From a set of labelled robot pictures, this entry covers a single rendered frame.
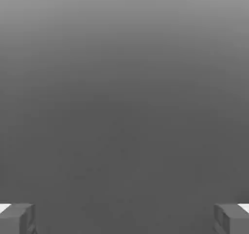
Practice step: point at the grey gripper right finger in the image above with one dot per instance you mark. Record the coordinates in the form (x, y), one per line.
(233, 219)

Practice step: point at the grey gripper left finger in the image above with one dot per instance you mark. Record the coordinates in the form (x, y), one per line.
(15, 218)

